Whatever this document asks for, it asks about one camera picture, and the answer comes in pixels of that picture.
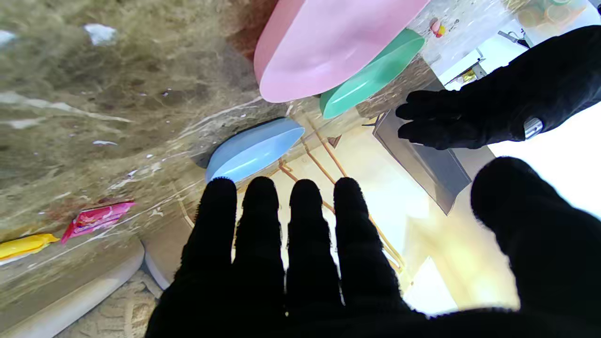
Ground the green square plastic dish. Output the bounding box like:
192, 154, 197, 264
320, 28, 425, 119

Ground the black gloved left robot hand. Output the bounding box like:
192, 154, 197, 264
396, 26, 601, 151

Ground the orange candy bar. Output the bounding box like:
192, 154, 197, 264
0, 233, 60, 263

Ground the pink candy bar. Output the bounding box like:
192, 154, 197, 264
60, 201, 137, 245

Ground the beige sofa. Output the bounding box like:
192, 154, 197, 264
0, 218, 198, 338

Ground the dark flat screen television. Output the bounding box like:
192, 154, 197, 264
373, 110, 472, 215

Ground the wooden tripod floor lamp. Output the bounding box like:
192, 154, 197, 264
277, 117, 407, 274

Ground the blue square plastic dish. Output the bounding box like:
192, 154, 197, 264
205, 117, 306, 184

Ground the pink square plastic dish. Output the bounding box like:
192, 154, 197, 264
254, 0, 430, 104

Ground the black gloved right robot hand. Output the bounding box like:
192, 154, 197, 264
145, 157, 601, 338

